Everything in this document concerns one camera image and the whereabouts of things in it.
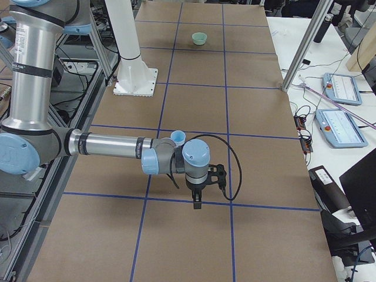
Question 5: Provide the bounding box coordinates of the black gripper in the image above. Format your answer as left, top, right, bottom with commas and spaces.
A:
186, 180, 206, 210

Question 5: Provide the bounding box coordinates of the light blue plastic cup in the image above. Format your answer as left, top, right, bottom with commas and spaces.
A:
170, 130, 186, 146

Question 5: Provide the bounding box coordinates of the light green bowl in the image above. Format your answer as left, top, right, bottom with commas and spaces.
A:
192, 32, 207, 46

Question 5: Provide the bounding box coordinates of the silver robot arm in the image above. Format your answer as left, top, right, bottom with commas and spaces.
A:
1, 1, 210, 209

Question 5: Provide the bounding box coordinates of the black water bottle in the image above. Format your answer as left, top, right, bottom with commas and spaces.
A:
313, 13, 334, 43

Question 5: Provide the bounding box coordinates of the black box with label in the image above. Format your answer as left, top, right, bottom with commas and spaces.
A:
308, 166, 350, 213

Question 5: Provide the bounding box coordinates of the near blue teach pendant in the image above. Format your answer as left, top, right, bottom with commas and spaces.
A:
315, 109, 368, 149

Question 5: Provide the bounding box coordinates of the blue teach pendant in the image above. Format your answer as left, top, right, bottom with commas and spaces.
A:
323, 73, 362, 106
315, 109, 368, 149

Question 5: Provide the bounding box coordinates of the reacher grabber tool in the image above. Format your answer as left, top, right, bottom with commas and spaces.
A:
299, 75, 375, 129

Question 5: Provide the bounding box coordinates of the black computer monitor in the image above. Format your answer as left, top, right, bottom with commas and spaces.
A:
340, 149, 375, 230

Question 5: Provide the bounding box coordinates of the far blue teach pendant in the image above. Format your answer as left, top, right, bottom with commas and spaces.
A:
323, 73, 362, 106

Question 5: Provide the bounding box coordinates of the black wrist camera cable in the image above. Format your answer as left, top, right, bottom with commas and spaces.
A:
167, 134, 243, 202

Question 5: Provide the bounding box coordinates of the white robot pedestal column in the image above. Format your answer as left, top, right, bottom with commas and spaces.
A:
105, 0, 158, 97

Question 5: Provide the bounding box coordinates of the aluminium frame post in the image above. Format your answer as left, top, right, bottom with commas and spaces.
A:
281, 0, 333, 92

